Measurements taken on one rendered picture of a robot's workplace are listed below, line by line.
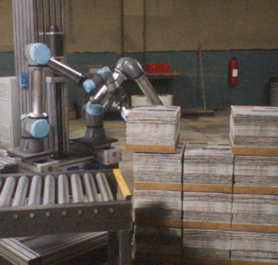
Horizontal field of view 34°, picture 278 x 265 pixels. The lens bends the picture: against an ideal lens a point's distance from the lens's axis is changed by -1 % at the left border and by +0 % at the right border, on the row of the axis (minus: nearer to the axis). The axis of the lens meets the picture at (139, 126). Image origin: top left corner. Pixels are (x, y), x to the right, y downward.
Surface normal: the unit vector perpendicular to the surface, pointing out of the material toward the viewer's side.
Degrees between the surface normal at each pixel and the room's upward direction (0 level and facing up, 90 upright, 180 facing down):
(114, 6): 90
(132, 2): 90
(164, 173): 90
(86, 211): 90
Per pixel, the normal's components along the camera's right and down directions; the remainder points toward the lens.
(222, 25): 0.18, 0.18
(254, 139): -0.14, 0.18
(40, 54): 0.53, 0.02
